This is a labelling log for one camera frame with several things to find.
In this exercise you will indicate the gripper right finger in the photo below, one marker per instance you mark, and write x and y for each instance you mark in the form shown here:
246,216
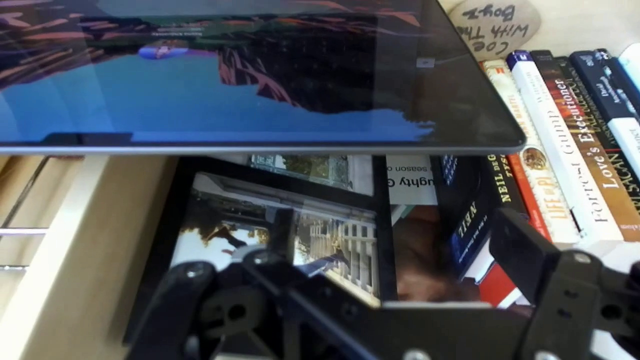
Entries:
565,300

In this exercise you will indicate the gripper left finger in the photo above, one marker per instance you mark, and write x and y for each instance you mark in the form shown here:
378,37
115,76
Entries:
180,305

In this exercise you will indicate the cream and red book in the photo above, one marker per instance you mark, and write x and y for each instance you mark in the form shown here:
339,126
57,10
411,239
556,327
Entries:
542,190

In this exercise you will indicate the beige wooden cabinet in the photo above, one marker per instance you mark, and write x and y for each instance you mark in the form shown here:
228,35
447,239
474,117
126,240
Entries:
65,260

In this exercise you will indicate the black book with gold letters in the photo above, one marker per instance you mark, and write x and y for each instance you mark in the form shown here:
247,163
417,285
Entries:
500,180

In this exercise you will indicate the black book with orange letters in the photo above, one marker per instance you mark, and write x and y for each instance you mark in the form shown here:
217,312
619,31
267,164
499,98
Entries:
625,165

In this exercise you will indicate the magazine with brown cover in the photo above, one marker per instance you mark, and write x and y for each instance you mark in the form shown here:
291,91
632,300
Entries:
425,250

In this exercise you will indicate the brown book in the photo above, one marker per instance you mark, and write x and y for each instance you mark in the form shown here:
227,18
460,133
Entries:
595,150

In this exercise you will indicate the black framed photo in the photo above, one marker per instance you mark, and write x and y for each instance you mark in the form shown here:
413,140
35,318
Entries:
330,240

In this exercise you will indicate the navy and white book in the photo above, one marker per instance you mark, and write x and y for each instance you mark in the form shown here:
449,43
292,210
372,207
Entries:
612,95

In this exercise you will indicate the light blue book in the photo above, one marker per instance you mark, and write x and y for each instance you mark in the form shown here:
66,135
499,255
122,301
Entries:
631,60

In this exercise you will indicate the round wooden handwritten sign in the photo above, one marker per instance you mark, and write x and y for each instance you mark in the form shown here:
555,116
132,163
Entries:
492,27

